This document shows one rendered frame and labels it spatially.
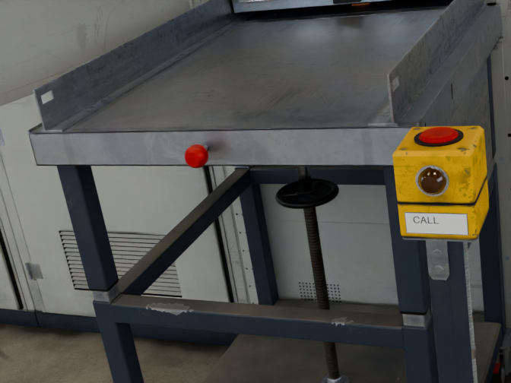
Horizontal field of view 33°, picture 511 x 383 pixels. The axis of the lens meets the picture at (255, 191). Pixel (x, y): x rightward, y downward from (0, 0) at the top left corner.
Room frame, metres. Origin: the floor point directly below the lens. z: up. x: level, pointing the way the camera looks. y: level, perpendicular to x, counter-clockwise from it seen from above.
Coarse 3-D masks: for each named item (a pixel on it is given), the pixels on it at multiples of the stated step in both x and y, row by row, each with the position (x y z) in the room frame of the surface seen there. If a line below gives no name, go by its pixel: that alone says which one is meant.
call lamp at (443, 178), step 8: (424, 168) 0.80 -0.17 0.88; (432, 168) 0.80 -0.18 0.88; (440, 168) 0.79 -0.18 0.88; (416, 176) 0.80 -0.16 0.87; (424, 176) 0.79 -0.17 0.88; (432, 176) 0.79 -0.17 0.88; (440, 176) 0.79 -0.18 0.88; (448, 176) 0.79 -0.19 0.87; (416, 184) 0.80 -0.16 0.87; (424, 184) 0.79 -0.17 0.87; (432, 184) 0.79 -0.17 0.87; (440, 184) 0.78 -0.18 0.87; (448, 184) 0.79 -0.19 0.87; (424, 192) 0.80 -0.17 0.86; (432, 192) 0.79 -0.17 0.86; (440, 192) 0.79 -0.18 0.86
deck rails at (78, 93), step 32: (480, 0) 1.62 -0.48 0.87; (160, 32) 1.65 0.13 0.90; (192, 32) 1.76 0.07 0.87; (224, 32) 1.82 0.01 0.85; (448, 32) 1.36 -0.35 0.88; (96, 64) 1.45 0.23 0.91; (128, 64) 1.53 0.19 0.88; (160, 64) 1.62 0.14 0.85; (416, 64) 1.17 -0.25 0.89; (64, 96) 1.36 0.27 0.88; (96, 96) 1.43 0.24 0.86; (416, 96) 1.15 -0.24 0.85; (64, 128) 1.29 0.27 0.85
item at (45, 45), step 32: (0, 0) 1.62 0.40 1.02; (32, 0) 1.66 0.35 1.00; (64, 0) 1.71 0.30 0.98; (96, 0) 1.77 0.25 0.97; (128, 0) 1.82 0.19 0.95; (160, 0) 1.89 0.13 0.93; (0, 32) 1.60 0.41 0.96; (32, 32) 1.65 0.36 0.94; (64, 32) 1.70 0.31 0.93; (96, 32) 1.75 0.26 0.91; (128, 32) 1.81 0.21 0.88; (0, 64) 1.59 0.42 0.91; (32, 64) 1.64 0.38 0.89; (64, 64) 1.69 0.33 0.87; (0, 96) 1.55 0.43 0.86
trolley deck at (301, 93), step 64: (192, 64) 1.59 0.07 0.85; (256, 64) 1.50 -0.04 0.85; (320, 64) 1.43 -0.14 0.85; (384, 64) 1.36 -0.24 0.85; (448, 64) 1.29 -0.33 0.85; (128, 128) 1.24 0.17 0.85; (192, 128) 1.19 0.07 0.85; (256, 128) 1.14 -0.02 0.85; (320, 128) 1.09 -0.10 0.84; (384, 128) 1.06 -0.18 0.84
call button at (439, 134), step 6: (426, 132) 0.84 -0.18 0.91; (432, 132) 0.84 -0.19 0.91; (438, 132) 0.83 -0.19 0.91; (444, 132) 0.83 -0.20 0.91; (450, 132) 0.83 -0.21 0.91; (456, 132) 0.83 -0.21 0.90; (420, 138) 0.83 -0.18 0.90; (426, 138) 0.83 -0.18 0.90; (432, 138) 0.82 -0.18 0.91; (438, 138) 0.82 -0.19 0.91; (444, 138) 0.82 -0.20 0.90; (450, 138) 0.82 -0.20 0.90
